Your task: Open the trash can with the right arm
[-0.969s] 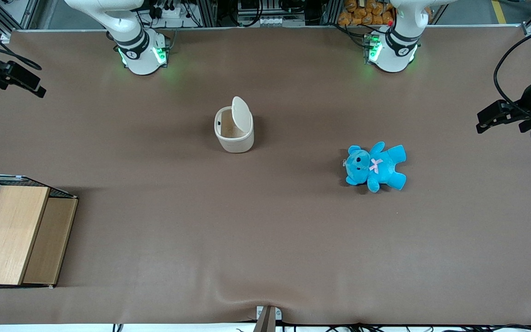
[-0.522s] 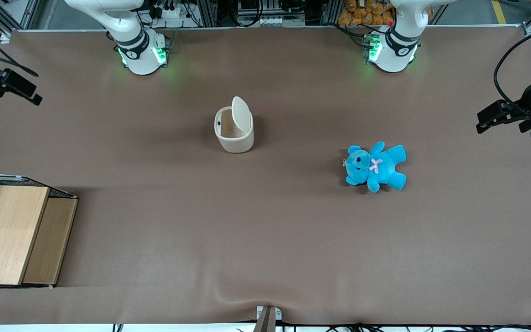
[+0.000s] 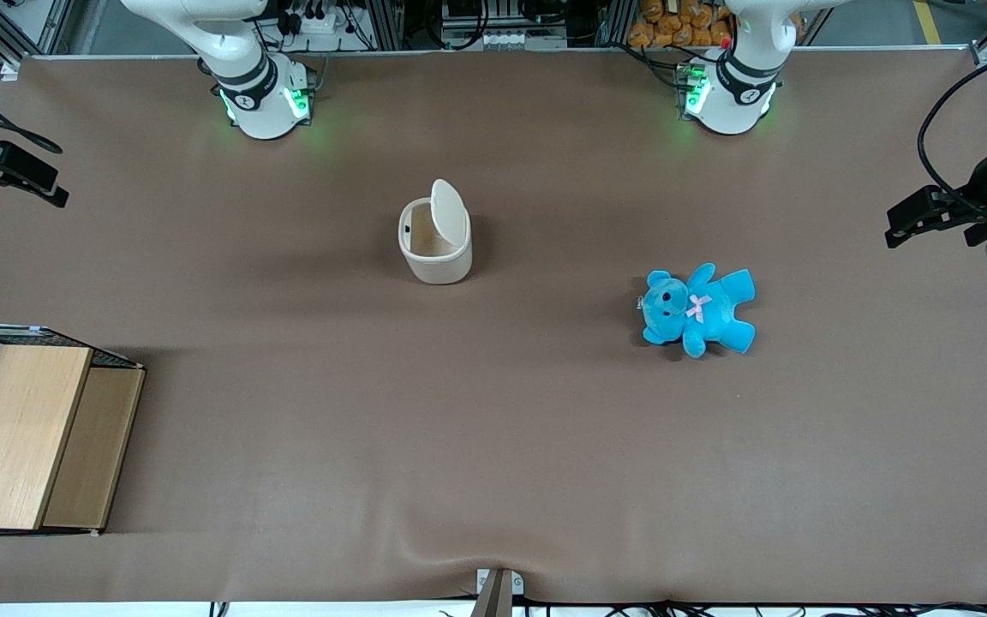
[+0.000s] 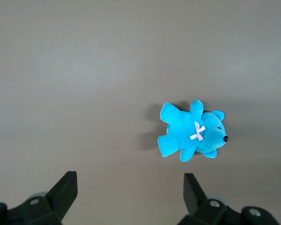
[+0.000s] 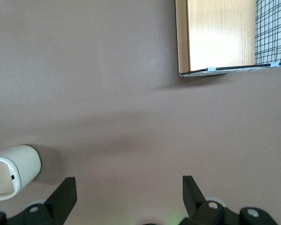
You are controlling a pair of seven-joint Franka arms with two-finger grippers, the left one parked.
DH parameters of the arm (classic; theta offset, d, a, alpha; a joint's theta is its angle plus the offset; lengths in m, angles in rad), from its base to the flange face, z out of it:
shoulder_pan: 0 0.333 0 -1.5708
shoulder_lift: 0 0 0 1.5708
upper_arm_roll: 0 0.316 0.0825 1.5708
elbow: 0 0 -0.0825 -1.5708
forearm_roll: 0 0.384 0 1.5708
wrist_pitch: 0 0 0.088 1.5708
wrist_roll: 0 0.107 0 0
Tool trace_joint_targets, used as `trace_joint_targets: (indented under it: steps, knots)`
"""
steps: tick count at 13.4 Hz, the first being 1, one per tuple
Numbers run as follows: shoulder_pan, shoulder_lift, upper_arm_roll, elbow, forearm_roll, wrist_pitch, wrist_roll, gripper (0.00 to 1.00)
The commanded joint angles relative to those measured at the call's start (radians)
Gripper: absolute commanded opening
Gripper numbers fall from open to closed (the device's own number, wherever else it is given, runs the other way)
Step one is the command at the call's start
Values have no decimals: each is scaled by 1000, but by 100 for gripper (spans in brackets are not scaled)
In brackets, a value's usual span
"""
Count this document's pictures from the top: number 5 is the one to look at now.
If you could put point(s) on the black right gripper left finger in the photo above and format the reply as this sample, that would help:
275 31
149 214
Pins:
61 201

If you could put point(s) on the white small trash can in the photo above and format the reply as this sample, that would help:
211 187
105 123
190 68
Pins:
25 161

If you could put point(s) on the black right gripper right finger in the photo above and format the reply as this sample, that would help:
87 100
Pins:
196 206

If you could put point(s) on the wooden panel cabinet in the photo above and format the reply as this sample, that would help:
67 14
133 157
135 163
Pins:
220 35

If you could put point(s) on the brown table cover sheet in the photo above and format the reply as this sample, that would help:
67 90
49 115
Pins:
107 93

